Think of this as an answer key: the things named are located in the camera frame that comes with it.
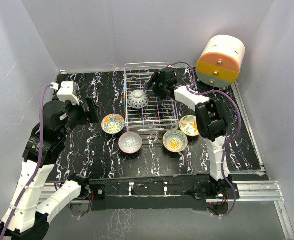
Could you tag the blue patterned bowl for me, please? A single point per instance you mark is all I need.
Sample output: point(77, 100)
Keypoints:
point(137, 99)

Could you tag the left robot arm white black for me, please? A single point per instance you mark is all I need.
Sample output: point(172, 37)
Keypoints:
point(27, 218)

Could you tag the yellow teal sun bowl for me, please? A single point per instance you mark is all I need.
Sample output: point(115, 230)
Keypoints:
point(174, 141)

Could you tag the grey red-rimmed patterned bowl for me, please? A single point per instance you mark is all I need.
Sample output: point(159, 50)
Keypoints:
point(130, 142)

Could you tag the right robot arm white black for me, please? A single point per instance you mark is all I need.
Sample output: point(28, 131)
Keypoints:
point(211, 122)

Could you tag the black front mounting bar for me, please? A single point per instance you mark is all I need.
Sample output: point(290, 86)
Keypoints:
point(197, 192)

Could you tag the white orange flower bowl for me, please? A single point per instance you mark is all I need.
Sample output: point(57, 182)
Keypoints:
point(188, 125)

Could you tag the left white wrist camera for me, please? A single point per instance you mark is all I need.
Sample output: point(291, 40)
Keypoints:
point(67, 92)

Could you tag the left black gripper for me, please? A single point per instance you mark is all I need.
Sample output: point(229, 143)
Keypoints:
point(91, 116)

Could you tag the orange blue floral bowl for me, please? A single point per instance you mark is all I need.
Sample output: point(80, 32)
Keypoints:
point(113, 124)

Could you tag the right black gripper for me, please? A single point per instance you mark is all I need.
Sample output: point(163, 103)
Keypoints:
point(150, 82)

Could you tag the round pastel drawer cabinet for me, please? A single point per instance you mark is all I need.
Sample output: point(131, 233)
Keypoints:
point(219, 64)

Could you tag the white wire dish rack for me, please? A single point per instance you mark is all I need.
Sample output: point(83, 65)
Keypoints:
point(158, 114)

